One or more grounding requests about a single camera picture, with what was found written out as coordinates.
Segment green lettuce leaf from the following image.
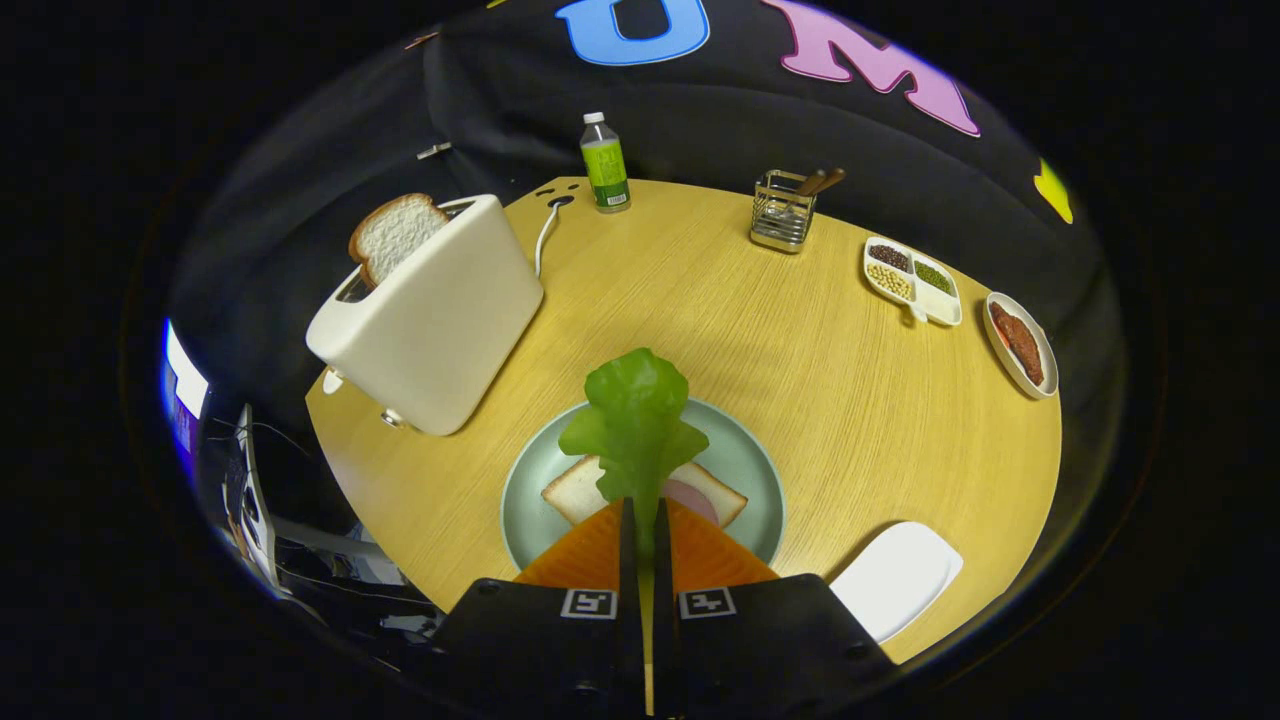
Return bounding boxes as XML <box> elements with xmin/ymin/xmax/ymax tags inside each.
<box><xmin>558</xmin><ymin>347</ymin><xmax>711</xmax><ymax>591</ymax></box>

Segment white stand with cables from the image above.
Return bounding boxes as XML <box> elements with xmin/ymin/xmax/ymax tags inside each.
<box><xmin>235</xmin><ymin>405</ymin><xmax>286</xmax><ymax>596</ymax></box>

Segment toasted bread slice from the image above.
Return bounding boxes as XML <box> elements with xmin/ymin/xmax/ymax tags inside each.
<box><xmin>348</xmin><ymin>193</ymin><xmax>451</xmax><ymax>291</ymax></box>

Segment white toaster cable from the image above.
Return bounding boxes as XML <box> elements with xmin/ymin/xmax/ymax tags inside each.
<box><xmin>533</xmin><ymin>195</ymin><xmax>576</xmax><ymax>279</ymax></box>

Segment white bread slice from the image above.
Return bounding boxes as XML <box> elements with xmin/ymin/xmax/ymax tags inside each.
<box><xmin>541</xmin><ymin>455</ymin><xmax>749</xmax><ymax>529</ymax></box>

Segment white rectangular plate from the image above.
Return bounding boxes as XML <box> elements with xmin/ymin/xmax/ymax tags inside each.
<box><xmin>830</xmin><ymin>521</ymin><xmax>964</xmax><ymax>644</ymax></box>

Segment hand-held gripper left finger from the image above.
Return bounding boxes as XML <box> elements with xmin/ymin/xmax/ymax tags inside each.
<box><xmin>430</xmin><ymin>498</ymin><xmax>646</xmax><ymax>720</ymax></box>

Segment green label drink bottle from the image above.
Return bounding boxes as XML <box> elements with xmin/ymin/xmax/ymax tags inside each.
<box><xmin>580</xmin><ymin>112</ymin><xmax>633</xmax><ymax>214</ymax></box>

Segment metal wire utensil holder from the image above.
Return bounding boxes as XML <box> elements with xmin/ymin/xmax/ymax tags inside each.
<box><xmin>749</xmin><ymin>170</ymin><xmax>817</xmax><ymax>254</ymax></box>

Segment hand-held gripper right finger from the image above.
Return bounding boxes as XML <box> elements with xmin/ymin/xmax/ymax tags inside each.
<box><xmin>655</xmin><ymin>498</ymin><xmax>896</xmax><ymax>720</ymax></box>

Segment pale teal round plate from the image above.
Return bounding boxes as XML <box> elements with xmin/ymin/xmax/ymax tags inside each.
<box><xmin>500</xmin><ymin>397</ymin><xmax>788</xmax><ymax>573</ymax></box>

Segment pink ham slice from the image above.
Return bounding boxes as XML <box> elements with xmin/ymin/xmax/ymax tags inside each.
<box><xmin>662</xmin><ymin>478</ymin><xmax>723</xmax><ymax>526</ymax></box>

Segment white oval meat plate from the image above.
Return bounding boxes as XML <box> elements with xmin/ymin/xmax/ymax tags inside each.
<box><xmin>983</xmin><ymin>291</ymin><xmax>1060</xmax><ymax>401</ymax></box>

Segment red meat slice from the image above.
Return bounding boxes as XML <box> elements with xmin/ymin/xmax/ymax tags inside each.
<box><xmin>990</xmin><ymin>302</ymin><xmax>1046</xmax><ymax>387</ymax></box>

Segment black backdrop cloth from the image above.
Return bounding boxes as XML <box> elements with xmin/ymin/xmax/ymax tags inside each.
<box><xmin>165</xmin><ymin>0</ymin><xmax>1131</xmax><ymax>421</ymax></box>

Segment white divided dish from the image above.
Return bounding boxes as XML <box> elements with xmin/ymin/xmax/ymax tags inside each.
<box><xmin>863</xmin><ymin>236</ymin><xmax>964</xmax><ymax>328</ymax></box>

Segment white toaster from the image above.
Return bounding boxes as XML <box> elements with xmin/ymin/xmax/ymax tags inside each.
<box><xmin>305</xmin><ymin>194</ymin><xmax>545</xmax><ymax>437</ymax></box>

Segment computer monitor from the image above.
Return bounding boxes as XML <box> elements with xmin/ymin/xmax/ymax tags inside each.
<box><xmin>160</xmin><ymin>320</ymin><xmax>211</xmax><ymax>481</ymax></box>

